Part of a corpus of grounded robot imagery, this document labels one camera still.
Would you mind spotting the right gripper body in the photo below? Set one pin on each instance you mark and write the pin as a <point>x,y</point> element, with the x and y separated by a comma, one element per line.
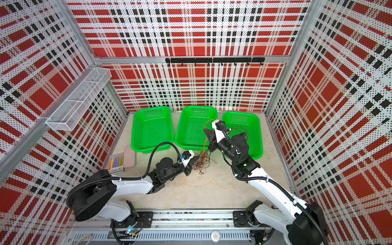
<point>224,145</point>

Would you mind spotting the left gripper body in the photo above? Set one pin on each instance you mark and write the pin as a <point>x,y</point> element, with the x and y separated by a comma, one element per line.
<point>187,170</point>

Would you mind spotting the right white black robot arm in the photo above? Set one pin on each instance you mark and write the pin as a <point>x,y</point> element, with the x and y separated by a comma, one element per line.
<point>299,222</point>

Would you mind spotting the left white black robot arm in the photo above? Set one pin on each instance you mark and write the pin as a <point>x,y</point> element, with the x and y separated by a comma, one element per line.
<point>101,194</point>

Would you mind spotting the middle green plastic basket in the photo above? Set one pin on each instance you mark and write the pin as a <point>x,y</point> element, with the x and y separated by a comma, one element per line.
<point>192,122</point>

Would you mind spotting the green plastic basket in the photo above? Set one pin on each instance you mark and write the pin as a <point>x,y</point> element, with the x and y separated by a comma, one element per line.
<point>192,122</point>
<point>151,127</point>
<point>249,123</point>

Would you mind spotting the right green plastic basket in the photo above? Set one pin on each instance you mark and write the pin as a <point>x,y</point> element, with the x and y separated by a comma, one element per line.
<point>249,123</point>

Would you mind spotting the left green plastic basket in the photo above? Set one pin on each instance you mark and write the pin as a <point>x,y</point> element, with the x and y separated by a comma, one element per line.
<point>151,127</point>

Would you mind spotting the white round knob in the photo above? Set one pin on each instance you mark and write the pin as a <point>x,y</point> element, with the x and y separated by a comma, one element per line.
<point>215,236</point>

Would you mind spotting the colourful marker box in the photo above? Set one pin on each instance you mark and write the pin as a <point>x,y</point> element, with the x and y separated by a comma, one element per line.
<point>118,163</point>

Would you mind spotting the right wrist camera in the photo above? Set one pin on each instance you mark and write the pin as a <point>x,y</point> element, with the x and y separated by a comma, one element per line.
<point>220,129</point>

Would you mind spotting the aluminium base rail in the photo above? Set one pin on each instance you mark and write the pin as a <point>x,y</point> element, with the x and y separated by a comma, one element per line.
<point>172,225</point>

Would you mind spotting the black hook rail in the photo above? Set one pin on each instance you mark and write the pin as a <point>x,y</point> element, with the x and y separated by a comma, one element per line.
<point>245,60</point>

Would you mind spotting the white wire mesh shelf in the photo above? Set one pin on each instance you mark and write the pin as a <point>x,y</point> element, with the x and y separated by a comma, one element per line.
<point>70,112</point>

